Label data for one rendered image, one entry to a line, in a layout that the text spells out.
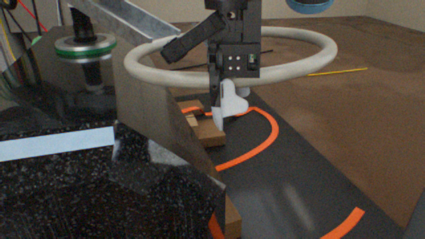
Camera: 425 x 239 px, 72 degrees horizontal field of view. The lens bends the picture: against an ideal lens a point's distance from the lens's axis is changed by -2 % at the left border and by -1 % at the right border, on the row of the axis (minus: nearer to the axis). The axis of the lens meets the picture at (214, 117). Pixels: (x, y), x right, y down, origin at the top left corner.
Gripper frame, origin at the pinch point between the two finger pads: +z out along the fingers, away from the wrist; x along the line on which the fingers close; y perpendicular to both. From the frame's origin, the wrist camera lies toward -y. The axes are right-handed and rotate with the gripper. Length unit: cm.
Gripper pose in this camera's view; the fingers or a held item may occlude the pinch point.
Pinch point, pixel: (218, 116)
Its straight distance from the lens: 53.3
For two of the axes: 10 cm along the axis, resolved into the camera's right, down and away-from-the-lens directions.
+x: 1.5, -4.5, 8.8
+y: 9.9, 0.3, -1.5
